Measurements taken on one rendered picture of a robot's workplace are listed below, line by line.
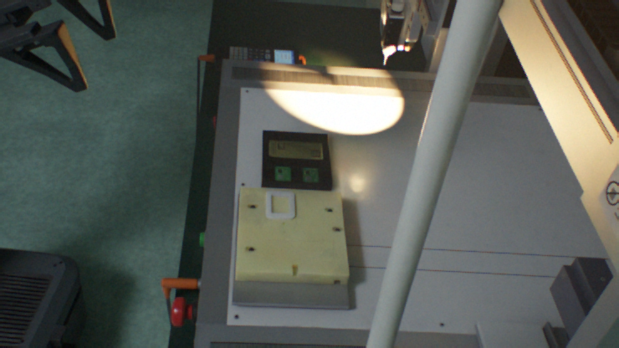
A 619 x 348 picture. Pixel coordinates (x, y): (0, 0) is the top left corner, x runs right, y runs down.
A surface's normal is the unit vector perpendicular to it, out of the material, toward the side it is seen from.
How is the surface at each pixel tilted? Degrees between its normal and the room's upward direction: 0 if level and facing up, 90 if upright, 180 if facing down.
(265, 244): 0
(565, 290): 90
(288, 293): 0
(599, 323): 90
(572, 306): 90
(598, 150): 90
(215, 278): 0
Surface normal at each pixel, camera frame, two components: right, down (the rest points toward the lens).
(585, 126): -0.99, -0.06
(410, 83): 0.11, -0.73
